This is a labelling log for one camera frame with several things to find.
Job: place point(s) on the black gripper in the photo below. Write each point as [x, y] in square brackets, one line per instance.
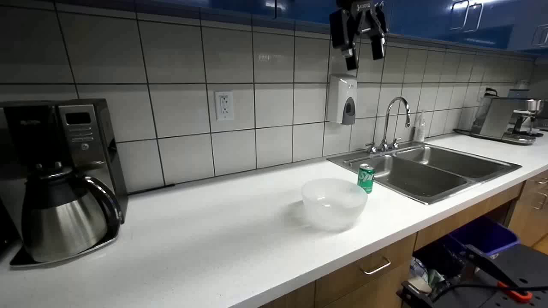
[342, 28]

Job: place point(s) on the green soda can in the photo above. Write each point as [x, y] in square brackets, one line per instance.
[365, 176]

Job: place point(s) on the translucent plastic bowl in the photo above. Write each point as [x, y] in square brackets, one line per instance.
[332, 204]

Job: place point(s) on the chrome faucet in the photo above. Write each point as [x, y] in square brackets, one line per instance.
[385, 144]

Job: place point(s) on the clear soap bottle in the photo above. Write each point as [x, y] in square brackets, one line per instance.
[419, 129]

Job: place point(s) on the stainless steel double sink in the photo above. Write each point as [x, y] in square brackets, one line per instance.
[426, 173]

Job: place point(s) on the blue upper cabinet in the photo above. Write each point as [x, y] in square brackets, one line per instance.
[514, 26]

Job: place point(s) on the silver espresso machine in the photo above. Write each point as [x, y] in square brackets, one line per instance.
[505, 118]

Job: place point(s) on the blue recycling bin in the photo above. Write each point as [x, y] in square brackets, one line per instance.
[484, 235]

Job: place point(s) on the black cart with clamp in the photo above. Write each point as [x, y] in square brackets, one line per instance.
[515, 277]

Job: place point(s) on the black coffee maker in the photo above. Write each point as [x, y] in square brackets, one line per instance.
[46, 135]

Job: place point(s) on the stainless steel carafe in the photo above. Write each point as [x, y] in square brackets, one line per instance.
[67, 212]

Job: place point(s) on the white wall soap dispenser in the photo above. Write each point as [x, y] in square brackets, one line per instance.
[341, 101]

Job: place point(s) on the white wall outlet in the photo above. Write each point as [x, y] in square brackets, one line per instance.
[224, 105]

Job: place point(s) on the wooden drawer with handle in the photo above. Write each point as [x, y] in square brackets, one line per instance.
[368, 283]

